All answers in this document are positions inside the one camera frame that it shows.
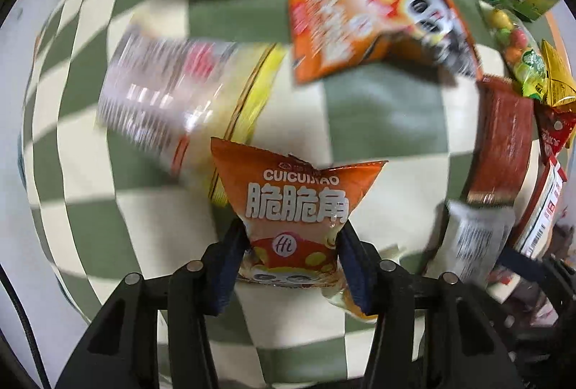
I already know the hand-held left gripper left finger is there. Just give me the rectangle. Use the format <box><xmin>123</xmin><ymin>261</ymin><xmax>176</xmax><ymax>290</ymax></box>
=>
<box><xmin>56</xmin><ymin>218</ymin><xmax>248</xmax><ymax>389</ymax></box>

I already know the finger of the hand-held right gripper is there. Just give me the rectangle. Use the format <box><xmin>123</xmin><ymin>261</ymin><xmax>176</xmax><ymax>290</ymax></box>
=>
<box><xmin>497</xmin><ymin>246</ymin><xmax>547</xmax><ymax>282</ymax></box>

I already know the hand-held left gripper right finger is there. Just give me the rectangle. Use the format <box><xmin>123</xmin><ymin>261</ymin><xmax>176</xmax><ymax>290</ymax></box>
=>
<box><xmin>335</xmin><ymin>222</ymin><xmax>525</xmax><ymax>389</ymax></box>

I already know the red white barcode snack packet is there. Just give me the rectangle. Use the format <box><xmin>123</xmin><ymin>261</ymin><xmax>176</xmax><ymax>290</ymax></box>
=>
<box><xmin>513</xmin><ymin>159</ymin><xmax>568</xmax><ymax>259</ymax></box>

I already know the white printed snack packet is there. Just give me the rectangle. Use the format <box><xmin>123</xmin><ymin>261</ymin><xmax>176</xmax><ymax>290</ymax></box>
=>
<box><xmin>445</xmin><ymin>200</ymin><xmax>516</xmax><ymax>286</ymax></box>

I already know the orange triangle-print snack packet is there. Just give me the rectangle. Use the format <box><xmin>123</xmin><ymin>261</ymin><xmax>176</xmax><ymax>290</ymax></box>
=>
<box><xmin>211</xmin><ymin>137</ymin><xmax>388</xmax><ymax>321</ymax></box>

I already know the red-brown flat snack packet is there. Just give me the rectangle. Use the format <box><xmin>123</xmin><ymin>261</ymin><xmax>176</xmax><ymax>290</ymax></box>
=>
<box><xmin>465</xmin><ymin>75</ymin><xmax>536</xmax><ymax>205</ymax></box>

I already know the small dark red snack packet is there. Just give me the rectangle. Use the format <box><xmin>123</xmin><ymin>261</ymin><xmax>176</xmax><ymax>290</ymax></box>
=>
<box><xmin>535</xmin><ymin>103</ymin><xmax>576</xmax><ymax>158</ymax></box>

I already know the green white checkered cloth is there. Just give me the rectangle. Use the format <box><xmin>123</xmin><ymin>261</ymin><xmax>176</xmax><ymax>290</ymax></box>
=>
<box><xmin>20</xmin><ymin>0</ymin><xmax>554</xmax><ymax>389</ymax></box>

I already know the clear yellow-edged snack packet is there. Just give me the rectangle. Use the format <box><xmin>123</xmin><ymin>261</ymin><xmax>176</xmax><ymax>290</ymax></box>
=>
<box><xmin>95</xmin><ymin>27</ymin><xmax>289</xmax><ymax>207</ymax></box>

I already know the gold foil snack packet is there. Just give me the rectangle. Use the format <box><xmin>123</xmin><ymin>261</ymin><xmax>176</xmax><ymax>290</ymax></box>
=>
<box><xmin>540</xmin><ymin>39</ymin><xmax>576</xmax><ymax>107</ymax></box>

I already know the clear bag of colourful candies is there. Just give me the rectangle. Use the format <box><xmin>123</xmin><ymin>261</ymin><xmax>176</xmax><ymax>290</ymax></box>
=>
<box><xmin>479</xmin><ymin>6</ymin><xmax>552</xmax><ymax>102</ymax></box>

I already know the orange panda snack packet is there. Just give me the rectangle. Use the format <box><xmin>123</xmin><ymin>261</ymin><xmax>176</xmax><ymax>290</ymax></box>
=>
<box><xmin>287</xmin><ymin>0</ymin><xmax>483</xmax><ymax>85</ymax></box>

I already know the black cable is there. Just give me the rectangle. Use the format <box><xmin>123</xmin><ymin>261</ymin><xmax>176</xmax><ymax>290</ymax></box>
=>
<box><xmin>0</xmin><ymin>267</ymin><xmax>50</xmax><ymax>389</ymax></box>

